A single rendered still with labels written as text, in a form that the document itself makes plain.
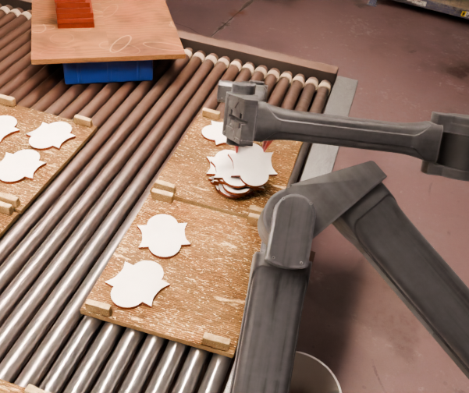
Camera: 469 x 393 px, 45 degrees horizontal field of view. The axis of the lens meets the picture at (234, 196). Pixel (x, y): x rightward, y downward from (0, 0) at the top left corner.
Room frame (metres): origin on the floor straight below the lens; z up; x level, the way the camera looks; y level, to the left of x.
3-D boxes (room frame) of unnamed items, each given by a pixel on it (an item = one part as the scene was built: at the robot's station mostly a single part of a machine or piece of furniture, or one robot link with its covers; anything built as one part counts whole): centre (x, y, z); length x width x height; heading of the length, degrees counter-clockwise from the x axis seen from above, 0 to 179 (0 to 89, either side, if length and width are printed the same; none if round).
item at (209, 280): (0.90, 0.09, 0.93); 0.41 x 0.35 x 0.02; 169
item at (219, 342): (0.69, 0.00, 0.95); 0.06 x 0.02 x 0.03; 79
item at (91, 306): (0.74, 0.26, 0.95); 0.06 x 0.02 x 0.03; 79
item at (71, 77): (1.83, 0.53, 0.97); 0.31 x 0.31 x 0.10; 19
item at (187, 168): (1.32, 0.02, 0.93); 0.41 x 0.35 x 0.02; 168
